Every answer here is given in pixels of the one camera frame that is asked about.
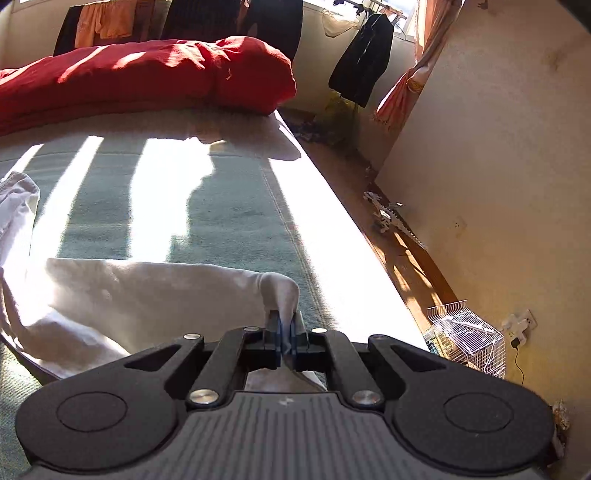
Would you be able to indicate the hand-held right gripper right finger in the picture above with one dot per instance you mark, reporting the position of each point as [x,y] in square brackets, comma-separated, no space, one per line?
[295,333]

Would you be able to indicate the white toy dinosaur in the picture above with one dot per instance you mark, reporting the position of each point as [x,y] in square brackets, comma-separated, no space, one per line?
[388,214]

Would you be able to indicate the white mesh bag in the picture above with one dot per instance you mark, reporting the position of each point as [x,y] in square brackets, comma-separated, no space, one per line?
[337,23]

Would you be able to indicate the dark striped hanging garment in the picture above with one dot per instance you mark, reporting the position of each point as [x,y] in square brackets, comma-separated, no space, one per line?
[198,18]

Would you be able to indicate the dark floor clutter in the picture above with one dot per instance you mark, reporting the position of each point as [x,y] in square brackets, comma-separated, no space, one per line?
[309,131]

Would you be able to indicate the orange hanging garment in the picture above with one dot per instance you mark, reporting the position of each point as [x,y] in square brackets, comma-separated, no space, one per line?
[106,21]

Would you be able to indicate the black hanging garment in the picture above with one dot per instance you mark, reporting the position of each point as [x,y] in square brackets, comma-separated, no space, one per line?
[272,27]
[67,32]

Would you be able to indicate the yellow plastic bag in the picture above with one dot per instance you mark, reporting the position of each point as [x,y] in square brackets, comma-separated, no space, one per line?
[337,110]

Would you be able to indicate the red quilt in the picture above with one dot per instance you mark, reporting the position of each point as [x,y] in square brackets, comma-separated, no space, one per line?
[138,78]

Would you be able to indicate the green bed blanket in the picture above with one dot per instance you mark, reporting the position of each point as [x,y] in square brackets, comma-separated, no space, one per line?
[221,221]

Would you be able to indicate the metal drying rack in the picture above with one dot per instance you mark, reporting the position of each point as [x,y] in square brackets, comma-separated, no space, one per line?
[358,6]

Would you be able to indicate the white wall socket adapter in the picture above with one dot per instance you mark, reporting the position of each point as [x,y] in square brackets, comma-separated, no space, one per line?
[519,323]

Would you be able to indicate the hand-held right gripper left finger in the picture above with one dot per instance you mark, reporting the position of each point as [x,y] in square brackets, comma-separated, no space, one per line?
[277,334]

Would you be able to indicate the white printed t-shirt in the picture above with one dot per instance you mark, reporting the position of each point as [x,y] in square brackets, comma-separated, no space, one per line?
[138,300]

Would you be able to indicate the black hanging jacket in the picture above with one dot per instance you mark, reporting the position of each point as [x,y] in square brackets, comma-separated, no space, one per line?
[364,55]

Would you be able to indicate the window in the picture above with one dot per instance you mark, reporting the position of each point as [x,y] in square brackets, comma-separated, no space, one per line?
[406,5]

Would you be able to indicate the orange patterned curtain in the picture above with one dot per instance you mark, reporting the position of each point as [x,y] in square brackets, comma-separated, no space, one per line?
[434,27]

